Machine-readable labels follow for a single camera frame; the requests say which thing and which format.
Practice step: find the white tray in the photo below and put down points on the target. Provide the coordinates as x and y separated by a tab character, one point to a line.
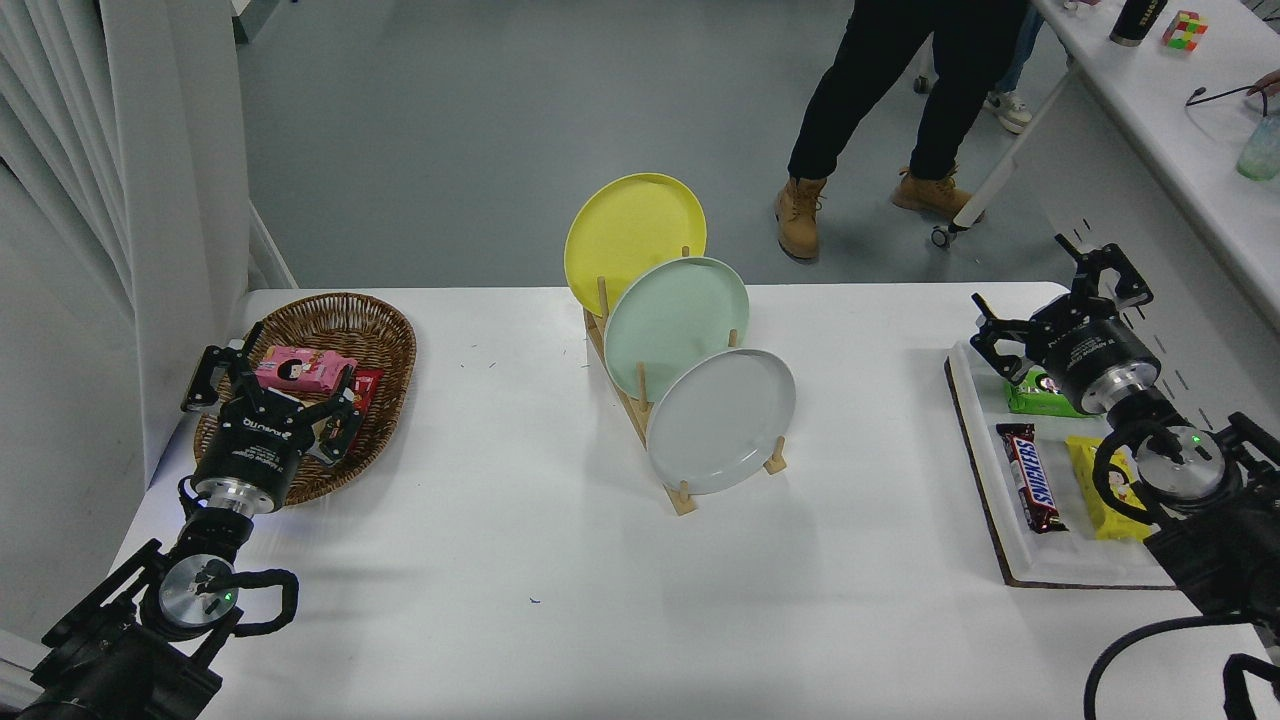
985	450

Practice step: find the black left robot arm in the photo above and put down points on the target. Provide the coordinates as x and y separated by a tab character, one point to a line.
100	670

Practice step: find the person in white sneakers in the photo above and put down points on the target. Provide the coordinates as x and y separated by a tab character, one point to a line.
1010	108

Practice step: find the white office chair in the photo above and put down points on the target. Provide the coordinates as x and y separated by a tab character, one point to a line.
921	85

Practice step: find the pink snack box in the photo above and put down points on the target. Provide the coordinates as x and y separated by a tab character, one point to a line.
300	370

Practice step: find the red snack bar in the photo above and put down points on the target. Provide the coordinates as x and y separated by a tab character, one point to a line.
368	385

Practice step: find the yellow snack bar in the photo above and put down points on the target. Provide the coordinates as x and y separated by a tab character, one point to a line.
1090	480

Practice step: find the person in tan boots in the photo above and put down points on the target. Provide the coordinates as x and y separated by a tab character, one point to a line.
860	90

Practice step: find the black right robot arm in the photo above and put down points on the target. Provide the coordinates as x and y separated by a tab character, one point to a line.
1215	560

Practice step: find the white side table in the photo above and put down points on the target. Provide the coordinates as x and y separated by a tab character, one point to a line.
1180	130

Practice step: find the mint green plate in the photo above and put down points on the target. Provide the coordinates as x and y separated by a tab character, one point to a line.
670	320

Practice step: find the colourful puzzle cube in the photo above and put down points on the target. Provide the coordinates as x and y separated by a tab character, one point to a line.
1184	30

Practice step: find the white curtain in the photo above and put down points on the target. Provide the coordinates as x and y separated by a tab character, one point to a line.
40	80

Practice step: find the Snickers bar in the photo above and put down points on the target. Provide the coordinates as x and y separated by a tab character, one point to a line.
1030	475

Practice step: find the green snack pack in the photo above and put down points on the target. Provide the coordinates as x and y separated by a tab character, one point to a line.
1030	402

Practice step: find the person's hand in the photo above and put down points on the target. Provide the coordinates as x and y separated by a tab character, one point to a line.
1268	84

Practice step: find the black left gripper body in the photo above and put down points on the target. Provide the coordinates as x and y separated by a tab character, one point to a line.
255	445

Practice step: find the wooden plate rack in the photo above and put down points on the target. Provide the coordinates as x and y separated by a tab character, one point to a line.
684	498

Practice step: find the brown wicker basket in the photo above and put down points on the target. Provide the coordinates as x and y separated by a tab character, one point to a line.
330	325

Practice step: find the black bottle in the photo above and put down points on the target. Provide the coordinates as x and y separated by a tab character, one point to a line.
1135	22

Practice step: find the grey plate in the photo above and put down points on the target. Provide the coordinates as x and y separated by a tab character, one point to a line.
715	420

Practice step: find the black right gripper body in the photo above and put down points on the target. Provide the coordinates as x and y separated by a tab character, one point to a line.
1095	355

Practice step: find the yellow plate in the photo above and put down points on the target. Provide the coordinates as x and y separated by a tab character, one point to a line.
620	235

